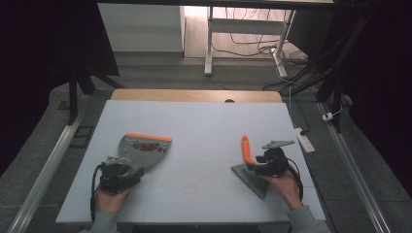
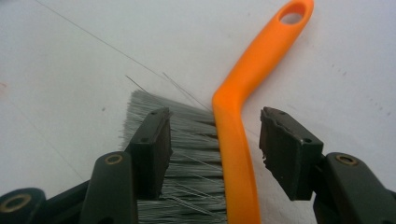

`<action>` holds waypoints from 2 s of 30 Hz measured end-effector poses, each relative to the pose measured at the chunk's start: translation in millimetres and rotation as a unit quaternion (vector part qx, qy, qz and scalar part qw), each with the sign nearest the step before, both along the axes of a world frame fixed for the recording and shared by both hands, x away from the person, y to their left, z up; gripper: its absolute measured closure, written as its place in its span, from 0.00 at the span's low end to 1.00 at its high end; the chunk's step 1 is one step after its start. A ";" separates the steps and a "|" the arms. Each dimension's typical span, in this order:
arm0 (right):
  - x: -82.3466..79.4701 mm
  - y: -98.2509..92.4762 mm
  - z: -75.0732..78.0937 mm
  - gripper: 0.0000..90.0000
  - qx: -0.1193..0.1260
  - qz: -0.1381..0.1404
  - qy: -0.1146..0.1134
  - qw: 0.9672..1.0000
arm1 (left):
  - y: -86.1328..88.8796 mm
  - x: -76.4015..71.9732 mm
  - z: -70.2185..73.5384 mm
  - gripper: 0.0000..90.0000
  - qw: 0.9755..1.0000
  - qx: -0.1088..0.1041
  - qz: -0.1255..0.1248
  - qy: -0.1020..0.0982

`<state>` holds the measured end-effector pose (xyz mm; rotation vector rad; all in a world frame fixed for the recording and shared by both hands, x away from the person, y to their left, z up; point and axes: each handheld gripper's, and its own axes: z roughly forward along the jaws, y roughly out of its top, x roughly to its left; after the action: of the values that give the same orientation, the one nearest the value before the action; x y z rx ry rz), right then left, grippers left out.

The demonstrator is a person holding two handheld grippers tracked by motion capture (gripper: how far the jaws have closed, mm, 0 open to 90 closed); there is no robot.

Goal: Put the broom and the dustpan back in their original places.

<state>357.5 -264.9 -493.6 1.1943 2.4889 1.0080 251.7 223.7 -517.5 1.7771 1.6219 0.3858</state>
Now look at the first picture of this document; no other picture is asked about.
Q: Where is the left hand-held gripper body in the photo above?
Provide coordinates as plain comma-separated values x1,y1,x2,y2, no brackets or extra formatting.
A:
98,155,146,196

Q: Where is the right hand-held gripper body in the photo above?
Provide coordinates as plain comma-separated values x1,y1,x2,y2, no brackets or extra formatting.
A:
256,139,296,179

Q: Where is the orange-handled grey brush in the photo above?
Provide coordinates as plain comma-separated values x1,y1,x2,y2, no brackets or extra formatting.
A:
230,134,270,200

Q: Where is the grey dustpan with orange edge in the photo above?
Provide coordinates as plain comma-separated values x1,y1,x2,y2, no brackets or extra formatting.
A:
118,132,173,173

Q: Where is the pile of red scraps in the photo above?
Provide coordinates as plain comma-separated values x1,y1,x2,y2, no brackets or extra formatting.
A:
131,141,168,154

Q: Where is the person's left hand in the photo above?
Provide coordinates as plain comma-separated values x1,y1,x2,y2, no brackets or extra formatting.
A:
93,184,134,215

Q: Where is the person's right hand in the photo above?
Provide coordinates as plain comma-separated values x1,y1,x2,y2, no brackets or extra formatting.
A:
262,170,305,212

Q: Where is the white power strip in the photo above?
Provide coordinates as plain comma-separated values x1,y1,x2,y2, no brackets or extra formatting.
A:
293,127,316,154

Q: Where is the black metal stand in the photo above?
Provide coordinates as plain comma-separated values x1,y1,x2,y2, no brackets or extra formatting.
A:
315,9,373,134
66,62,126,126

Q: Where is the wooden table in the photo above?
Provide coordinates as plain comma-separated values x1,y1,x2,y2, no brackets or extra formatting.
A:
110,88,284,104

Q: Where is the black curtain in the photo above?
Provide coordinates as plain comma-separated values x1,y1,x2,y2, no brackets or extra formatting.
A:
0,0,120,176
324,0,412,198

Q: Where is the white cabinet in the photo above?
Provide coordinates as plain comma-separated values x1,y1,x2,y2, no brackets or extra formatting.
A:
97,3,187,53

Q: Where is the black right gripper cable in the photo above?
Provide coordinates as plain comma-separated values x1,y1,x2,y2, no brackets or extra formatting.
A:
286,157,305,202

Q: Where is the aluminium rail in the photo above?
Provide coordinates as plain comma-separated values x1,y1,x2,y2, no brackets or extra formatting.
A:
7,93,92,233
316,101,394,233

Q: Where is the bundle of floor cables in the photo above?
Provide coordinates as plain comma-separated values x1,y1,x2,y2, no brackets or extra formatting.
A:
212,8,322,91

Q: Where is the white desk frame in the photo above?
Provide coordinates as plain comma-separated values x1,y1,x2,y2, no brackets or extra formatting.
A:
203,6,296,79

